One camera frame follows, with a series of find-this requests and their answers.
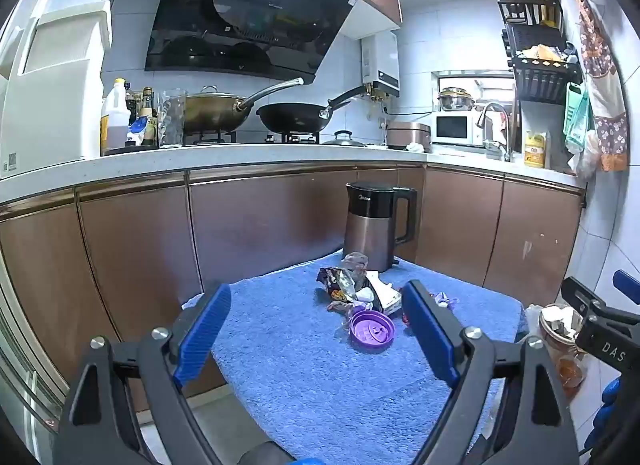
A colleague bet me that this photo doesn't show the clear glass pitcher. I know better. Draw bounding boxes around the clear glass pitcher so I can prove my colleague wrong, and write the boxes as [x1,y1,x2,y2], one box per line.
[158,89,187,148]

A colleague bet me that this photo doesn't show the gold wok with lid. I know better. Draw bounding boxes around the gold wok with lid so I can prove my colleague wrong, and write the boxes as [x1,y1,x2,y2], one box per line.
[182,77,306,134]

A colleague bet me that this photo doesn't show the white countertop appliance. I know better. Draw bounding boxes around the white countertop appliance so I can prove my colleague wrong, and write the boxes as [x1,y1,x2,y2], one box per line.
[0,0,113,180]

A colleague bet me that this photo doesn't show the chrome kitchen faucet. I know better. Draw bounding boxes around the chrome kitchen faucet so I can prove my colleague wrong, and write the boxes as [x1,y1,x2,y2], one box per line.
[475,102,513,162]

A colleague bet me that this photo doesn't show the black range hood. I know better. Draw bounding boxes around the black range hood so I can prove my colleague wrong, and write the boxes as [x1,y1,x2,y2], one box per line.
[145,0,363,86]

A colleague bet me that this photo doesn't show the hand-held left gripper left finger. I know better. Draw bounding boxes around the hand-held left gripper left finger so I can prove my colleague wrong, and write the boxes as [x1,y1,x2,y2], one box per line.
[52,282,233,465]

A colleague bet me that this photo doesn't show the white tissue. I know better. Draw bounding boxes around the white tissue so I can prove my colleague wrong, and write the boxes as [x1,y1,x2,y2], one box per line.
[357,270,403,315]

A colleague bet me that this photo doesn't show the white microwave oven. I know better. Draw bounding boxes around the white microwave oven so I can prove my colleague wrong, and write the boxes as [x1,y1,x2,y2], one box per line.
[431,111,486,147]

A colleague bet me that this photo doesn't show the white water heater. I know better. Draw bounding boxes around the white water heater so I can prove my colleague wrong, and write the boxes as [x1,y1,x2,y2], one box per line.
[361,31,401,98]

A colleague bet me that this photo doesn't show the cooking oil bottle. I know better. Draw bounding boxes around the cooking oil bottle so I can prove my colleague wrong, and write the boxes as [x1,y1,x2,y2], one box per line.
[554,342,590,390]

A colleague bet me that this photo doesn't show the glass pot lid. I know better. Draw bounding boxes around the glass pot lid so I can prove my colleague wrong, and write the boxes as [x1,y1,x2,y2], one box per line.
[322,130,367,146]

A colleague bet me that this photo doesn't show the blue terry towel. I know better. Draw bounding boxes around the blue terry towel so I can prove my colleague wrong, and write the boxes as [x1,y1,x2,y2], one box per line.
[181,250,526,465]

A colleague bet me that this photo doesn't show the beige ribbed waste bin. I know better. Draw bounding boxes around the beige ribbed waste bin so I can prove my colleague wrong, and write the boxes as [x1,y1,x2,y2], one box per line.
[539,304,587,348]

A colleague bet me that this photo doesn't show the kitchen window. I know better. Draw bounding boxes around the kitchen window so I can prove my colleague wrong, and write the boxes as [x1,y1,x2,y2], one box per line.
[432,71,516,114]

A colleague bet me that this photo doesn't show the black frying pan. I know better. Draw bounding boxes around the black frying pan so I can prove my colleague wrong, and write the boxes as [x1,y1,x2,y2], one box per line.
[256,86,366,134]

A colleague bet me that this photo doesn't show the brown rice cooker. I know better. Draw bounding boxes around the brown rice cooker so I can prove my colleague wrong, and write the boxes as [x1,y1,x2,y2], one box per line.
[386,121,432,150]

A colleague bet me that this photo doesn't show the person's right hand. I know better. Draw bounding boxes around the person's right hand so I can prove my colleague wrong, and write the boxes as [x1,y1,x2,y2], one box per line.
[584,377,626,452]

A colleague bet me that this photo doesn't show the brown lower kitchen cabinets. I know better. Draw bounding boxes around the brown lower kitchen cabinets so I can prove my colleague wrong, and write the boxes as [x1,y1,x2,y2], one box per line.
[0,165,586,446]

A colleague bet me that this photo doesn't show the floral hanging cloth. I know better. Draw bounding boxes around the floral hanging cloth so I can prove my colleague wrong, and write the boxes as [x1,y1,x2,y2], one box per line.
[575,0,630,173]

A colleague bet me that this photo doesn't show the green plastic grater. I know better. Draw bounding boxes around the green plastic grater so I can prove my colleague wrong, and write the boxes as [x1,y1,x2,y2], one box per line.
[563,82,591,153]

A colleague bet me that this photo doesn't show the gas stove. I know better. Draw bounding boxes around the gas stove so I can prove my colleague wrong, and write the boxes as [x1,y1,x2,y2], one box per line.
[182,129,321,147]

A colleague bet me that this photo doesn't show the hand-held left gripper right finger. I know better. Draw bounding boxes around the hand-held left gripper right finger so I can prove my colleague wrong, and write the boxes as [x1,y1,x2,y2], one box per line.
[401,280,581,465]

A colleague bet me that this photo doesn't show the dark sauce bottle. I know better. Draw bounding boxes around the dark sauce bottle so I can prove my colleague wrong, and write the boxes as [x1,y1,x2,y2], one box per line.
[136,87,158,146]

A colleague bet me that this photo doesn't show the steel pot with lid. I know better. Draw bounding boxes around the steel pot with lid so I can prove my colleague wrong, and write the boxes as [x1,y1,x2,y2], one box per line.
[437,87,475,112]

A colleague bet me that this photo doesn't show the purple plastic lid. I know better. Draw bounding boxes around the purple plastic lid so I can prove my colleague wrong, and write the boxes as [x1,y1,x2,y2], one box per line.
[350,309,396,352]

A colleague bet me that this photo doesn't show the black wall rack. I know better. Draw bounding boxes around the black wall rack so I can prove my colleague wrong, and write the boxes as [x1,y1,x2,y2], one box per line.
[496,0,584,106]

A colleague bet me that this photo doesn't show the dark red snack wrapper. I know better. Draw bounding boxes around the dark red snack wrapper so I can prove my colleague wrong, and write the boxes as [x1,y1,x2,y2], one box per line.
[318,267,385,315]

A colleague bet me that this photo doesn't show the blue white packet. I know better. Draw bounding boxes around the blue white packet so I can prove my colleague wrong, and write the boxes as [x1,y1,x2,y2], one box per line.
[127,117,152,146]

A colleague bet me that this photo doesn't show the brown electric kettle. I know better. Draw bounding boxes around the brown electric kettle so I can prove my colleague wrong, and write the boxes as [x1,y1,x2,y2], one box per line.
[343,181,418,273]

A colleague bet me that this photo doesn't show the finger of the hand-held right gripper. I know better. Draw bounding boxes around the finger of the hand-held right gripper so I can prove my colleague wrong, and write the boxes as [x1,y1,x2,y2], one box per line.
[561,276,618,320]
[613,270,640,303]

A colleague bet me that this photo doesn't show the clear plastic cup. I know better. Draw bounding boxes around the clear plastic cup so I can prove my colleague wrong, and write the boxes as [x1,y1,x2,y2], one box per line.
[341,251,370,287]

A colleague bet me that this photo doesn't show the white plastic bag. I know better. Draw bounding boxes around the white plastic bag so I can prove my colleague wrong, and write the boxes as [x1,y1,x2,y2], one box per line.
[566,130,600,180]

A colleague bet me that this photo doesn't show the white paper scraps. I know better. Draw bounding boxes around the white paper scraps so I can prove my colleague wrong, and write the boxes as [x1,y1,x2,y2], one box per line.
[541,306,576,332]

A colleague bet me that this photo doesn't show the white bottle yellow cap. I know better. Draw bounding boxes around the white bottle yellow cap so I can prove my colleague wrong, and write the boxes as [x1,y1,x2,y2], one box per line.
[100,77,132,156]

